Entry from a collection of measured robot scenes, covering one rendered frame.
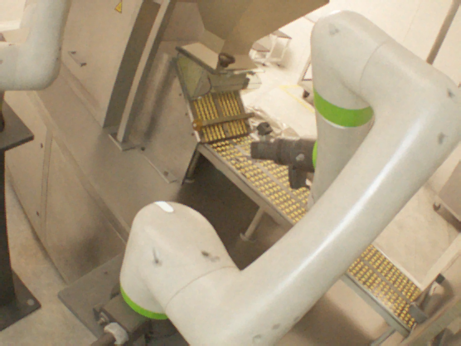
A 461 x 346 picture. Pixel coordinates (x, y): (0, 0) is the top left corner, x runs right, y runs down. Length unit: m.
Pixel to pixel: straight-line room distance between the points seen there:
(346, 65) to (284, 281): 0.28
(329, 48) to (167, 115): 0.80
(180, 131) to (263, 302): 0.82
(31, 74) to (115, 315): 0.62
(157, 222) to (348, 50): 0.35
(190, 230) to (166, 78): 0.74
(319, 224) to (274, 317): 0.13
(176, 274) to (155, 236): 0.06
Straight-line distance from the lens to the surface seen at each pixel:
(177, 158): 1.27
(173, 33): 1.38
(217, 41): 1.19
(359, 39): 0.55
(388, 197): 0.48
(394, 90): 0.51
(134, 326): 0.69
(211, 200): 1.27
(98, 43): 1.49
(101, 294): 0.78
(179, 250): 0.56
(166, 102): 1.27
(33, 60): 1.01
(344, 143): 0.69
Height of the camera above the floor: 1.56
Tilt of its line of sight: 32 degrees down
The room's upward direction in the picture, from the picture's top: 24 degrees clockwise
